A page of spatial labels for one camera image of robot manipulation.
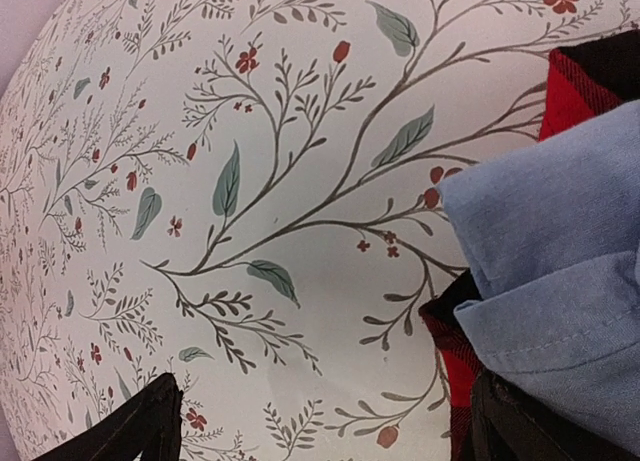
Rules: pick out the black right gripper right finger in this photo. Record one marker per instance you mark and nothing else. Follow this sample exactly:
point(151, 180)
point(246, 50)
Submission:
point(508, 424)

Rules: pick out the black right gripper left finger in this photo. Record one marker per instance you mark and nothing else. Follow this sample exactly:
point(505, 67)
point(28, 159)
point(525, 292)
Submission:
point(146, 427)

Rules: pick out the red black plaid shirt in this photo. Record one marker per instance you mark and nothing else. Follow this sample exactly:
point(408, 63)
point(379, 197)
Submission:
point(584, 81)

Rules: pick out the light blue long sleeve shirt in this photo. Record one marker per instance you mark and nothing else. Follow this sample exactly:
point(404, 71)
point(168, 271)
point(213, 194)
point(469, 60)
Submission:
point(551, 236)

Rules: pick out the floral patterned table cloth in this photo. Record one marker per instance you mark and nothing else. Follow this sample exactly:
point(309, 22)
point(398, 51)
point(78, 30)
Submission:
point(242, 193)

